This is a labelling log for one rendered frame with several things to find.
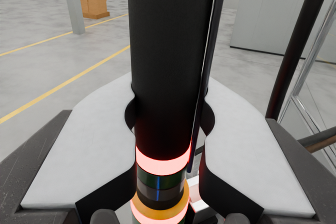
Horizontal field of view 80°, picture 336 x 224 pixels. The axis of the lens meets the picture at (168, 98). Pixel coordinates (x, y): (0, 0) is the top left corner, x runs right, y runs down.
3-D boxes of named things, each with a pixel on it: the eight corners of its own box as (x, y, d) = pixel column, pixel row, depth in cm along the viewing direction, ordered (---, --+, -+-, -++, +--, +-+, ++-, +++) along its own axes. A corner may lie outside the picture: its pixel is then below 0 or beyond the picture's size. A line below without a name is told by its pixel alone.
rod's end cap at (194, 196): (197, 190, 20) (200, 177, 19) (209, 209, 18) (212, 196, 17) (179, 197, 19) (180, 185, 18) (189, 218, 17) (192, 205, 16)
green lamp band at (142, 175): (172, 142, 15) (174, 129, 15) (196, 177, 13) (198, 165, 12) (129, 155, 14) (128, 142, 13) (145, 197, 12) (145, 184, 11)
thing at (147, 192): (171, 153, 16) (172, 142, 15) (193, 190, 13) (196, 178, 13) (130, 167, 15) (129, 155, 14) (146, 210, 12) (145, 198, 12)
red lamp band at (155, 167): (174, 129, 15) (175, 115, 14) (199, 164, 12) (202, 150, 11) (128, 141, 13) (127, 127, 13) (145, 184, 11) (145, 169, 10)
